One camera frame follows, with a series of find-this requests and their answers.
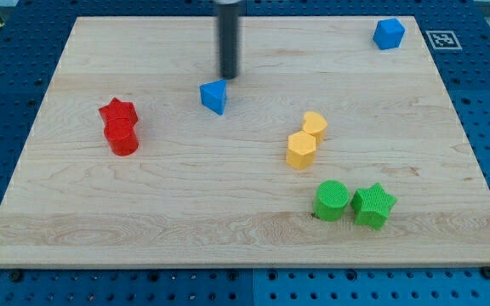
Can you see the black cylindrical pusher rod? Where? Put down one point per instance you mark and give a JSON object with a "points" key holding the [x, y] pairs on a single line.
{"points": [[228, 23]]}

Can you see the blue triangle block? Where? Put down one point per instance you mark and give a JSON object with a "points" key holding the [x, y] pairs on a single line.
{"points": [[213, 96]]}

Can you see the blue cube block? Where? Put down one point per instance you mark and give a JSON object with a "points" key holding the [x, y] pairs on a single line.
{"points": [[389, 33]]}

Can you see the yellow heart block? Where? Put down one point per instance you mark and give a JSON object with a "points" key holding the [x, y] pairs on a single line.
{"points": [[315, 125]]}

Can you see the red star block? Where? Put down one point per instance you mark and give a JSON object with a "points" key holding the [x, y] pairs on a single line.
{"points": [[117, 110]]}

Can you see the yellow hexagon block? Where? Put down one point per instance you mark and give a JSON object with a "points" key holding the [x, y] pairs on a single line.
{"points": [[301, 150]]}

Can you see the red cylinder block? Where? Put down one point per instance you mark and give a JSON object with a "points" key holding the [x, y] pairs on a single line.
{"points": [[121, 137]]}

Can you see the wooden board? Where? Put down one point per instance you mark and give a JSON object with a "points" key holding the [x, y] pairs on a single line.
{"points": [[210, 191]]}

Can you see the green cylinder block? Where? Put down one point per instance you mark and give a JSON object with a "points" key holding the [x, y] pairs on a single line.
{"points": [[331, 200]]}

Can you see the white fiducial marker tag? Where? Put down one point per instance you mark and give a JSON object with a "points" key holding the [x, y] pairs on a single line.
{"points": [[443, 40]]}

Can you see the green star block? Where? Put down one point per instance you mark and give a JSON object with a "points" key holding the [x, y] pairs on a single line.
{"points": [[372, 206]]}

